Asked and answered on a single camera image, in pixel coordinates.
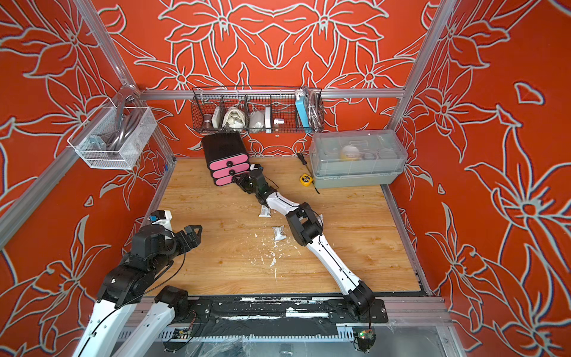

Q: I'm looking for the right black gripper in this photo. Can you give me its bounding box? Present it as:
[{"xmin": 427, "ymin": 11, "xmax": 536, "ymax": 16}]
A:
[{"xmin": 231, "ymin": 173, "xmax": 260, "ymax": 196}]

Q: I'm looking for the pink drawer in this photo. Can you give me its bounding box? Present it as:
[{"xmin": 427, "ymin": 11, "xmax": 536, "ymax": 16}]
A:
[
  {"xmin": 214, "ymin": 176, "xmax": 233, "ymax": 187},
  {"xmin": 208, "ymin": 154, "xmax": 249, "ymax": 171},
  {"xmin": 213, "ymin": 162, "xmax": 250, "ymax": 179}
]

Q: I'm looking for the pink bottom drawer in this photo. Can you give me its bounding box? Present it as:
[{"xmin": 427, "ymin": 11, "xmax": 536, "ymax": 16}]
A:
[{"xmin": 214, "ymin": 176, "xmax": 233, "ymax": 187}]

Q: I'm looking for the white cookie packet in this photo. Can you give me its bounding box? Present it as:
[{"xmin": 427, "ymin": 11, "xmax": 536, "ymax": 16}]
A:
[
  {"xmin": 272, "ymin": 226, "xmax": 287, "ymax": 242},
  {"xmin": 259, "ymin": 205, "xmax": 272, "ymax": 218}
]

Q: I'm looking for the black pink drawer cabinet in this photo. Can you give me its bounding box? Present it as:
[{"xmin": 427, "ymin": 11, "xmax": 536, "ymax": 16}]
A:
[{"xmin": 202, "ymin": 133, "xmax": 249, "ymax": 181}]

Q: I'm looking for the pink top drawer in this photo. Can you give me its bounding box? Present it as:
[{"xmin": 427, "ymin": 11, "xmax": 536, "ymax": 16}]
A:
[{"xmin": 208, "ymin": 154, "xmax": 249, "ymax": 171}]

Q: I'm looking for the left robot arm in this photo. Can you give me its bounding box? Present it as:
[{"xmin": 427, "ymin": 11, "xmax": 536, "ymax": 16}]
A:
[{"xmin": 74, "ymin": 224, "xmax": 202, "ymax": 356}]

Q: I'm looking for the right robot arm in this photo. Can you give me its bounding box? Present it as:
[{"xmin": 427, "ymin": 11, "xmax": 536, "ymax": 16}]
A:
[{"xmin": 232, "ymin": 165, "xmax": 376, "ymax": 318}]

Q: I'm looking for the yellow tape measure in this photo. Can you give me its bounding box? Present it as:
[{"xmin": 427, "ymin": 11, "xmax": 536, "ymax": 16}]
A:
[{"xmin": 300, "ymin": 174, "xmax": 313, "ymax": 187}]

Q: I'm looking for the white cloth in basket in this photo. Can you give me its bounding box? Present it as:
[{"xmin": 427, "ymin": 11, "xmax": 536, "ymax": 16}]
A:
[{"xmin": 222, "ymin": 107, "xmax": 248, "ymax": 130}]

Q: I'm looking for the grey plastic storage box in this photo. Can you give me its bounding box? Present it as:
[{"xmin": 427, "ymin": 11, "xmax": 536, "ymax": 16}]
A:
[{"xmin": 309, "ymin": 129, "xmax": 408, "ymax": 189}]

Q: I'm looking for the blue box in basket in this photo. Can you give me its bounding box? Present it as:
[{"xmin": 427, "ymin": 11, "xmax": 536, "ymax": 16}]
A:
[{"xmin": 294, "ymin": 89, "xmax": 311, "ymax": 132}]

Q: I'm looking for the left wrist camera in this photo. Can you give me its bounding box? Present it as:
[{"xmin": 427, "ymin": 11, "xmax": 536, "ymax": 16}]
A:
[{"xmin": 149, "ymin": 210, "xmax": 172, "ymax": 230}]

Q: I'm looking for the black handled screwdriver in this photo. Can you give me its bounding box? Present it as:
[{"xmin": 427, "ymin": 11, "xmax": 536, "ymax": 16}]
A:
[{"xmin": 296, "ymin": 152, "xmax": 320, "ymax": 194}]

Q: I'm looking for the black wire wall basket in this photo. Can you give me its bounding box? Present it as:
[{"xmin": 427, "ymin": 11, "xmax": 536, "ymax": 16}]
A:
[{"xmin": 191, "ymin": 86, "xmax": 325, "ymax": 134}]

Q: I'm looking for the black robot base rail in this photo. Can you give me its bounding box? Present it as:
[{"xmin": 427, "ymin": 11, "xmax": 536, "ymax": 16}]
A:
[{"xmin": 169, "ymin": 293, "xmax": 389, "ymax": 339}]

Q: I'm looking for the clear plastic wall bin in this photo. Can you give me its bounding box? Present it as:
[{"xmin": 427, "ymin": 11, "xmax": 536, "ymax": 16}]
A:
[{"xmin": 68, "ymin": 99, "xmax": 157, "ymax": 170}]

